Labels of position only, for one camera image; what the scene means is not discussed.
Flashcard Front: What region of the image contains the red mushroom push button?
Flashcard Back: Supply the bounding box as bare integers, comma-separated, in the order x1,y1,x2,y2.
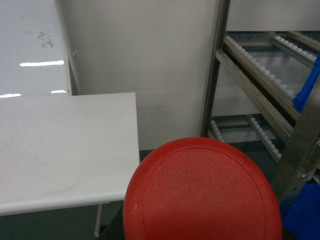
123,137,283,240

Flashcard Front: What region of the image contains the large blue plastic bin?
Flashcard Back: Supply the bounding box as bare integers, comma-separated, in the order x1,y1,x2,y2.
293,53,320,113

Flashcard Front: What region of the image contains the white whiteboard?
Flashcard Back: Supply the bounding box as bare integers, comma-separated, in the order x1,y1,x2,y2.
0,0,72,100

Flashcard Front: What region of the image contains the blue bin at left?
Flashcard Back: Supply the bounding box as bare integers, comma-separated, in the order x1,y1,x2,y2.
280,180,320,240

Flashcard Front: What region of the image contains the white table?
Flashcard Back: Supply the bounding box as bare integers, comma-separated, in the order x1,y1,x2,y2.
0,92,140,240

